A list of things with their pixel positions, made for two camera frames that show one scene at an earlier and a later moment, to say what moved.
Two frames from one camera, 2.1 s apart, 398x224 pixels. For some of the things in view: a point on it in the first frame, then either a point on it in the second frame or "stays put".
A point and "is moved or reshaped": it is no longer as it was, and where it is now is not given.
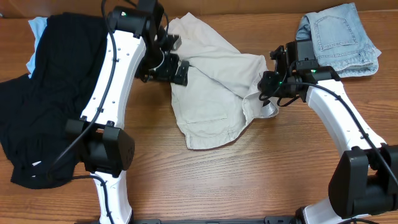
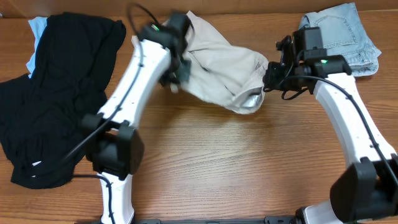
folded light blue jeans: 340,41 stays put
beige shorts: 222,95 is moved or reshaped
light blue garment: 38,26 stays put
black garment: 34,109 stays put
